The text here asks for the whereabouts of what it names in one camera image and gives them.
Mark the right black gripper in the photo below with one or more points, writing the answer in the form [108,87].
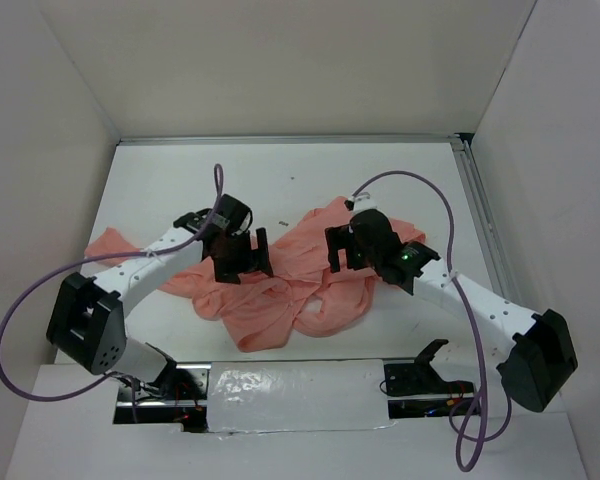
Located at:
[337,239]

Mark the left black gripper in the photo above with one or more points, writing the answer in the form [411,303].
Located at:
[251,260]

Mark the salmon pink jacket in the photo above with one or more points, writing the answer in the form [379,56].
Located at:
[260,312]

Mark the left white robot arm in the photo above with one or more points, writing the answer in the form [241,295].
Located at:
[88,321]

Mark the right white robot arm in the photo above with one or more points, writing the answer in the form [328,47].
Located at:
[538,348]

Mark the white foil cover panel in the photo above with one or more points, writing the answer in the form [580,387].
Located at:
[306,396]

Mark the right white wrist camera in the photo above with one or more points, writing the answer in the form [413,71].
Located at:
[359,203]

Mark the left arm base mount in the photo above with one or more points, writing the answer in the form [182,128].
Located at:
[182,402]

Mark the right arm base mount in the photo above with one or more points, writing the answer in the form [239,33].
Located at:
[414,389]

